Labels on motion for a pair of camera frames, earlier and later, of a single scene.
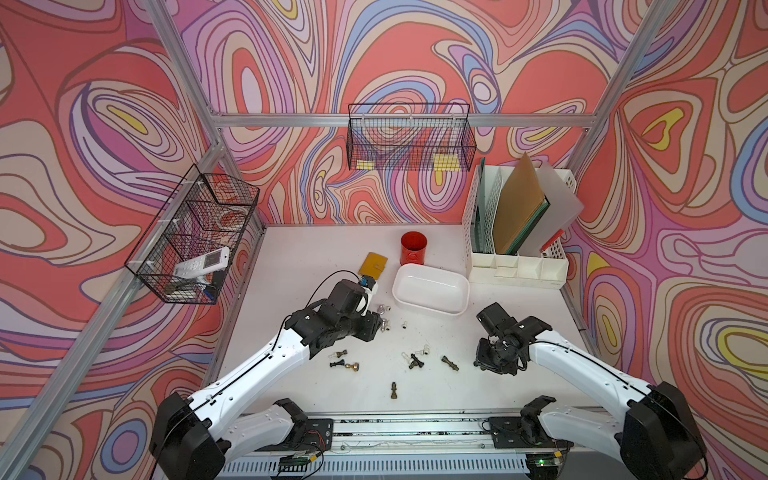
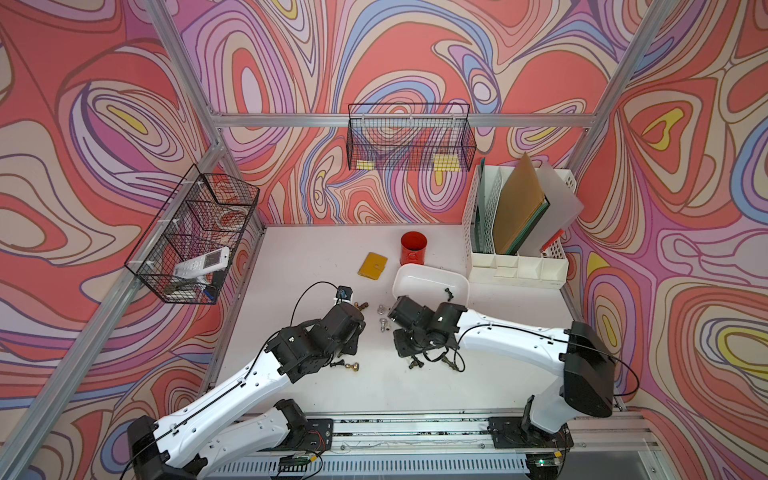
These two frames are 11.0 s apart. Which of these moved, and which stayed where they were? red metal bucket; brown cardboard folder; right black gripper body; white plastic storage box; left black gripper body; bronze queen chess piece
Moved: left black gripper body; right black gripper body
Stayed: bronze queen chess piece; brown cardboard folder; white plastic storage box; red metal bucket
